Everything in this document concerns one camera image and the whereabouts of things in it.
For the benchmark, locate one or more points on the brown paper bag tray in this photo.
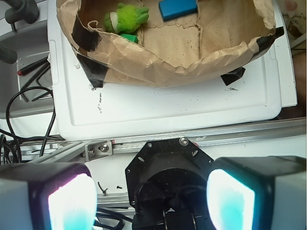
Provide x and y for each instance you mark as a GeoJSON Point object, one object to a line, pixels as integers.
{"type": "Point", "coordinates": [221, 36]}

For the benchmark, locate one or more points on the grey plastic tool tray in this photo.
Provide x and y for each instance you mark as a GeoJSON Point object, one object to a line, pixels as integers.
{"type": "Point", "coordinates": [30, 44]}

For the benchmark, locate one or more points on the green plush frog toy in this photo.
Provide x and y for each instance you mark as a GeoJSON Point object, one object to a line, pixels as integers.
{"type": "Point", "coordinates": [126, 19]}

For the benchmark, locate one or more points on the aluminium extrusion rail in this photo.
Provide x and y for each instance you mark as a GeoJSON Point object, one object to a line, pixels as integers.
{"type": "Point", "coordinates": [243, 134]}

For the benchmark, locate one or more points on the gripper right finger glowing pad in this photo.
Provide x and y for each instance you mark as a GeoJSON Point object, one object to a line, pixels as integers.
{"type": "Point", "coordinates": [258, 193]}

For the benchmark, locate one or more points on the white plastic bin lid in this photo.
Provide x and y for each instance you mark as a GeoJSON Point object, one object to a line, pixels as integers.
{"type": "Point", "coordinates": [119, 110]}

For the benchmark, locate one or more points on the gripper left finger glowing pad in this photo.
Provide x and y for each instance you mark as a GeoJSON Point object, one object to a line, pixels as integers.
{"type": "Point", "coordinates": [47, 196]}

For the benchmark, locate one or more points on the green block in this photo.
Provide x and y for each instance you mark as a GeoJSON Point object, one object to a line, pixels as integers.
{"type": "Point", "coordinates": [130, 37]}

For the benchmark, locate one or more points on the blue rectangular block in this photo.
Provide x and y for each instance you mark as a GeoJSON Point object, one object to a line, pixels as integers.
{"type": "Point", "coordinates": [172, 9]}

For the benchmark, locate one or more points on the grey clamp handle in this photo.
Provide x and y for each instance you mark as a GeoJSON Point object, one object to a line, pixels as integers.
{"type": "Point", "coordinates": [26, 10]}

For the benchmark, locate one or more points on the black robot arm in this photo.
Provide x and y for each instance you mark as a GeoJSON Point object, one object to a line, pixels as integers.
{"type": "Point", "coordinates": [170, 186]}

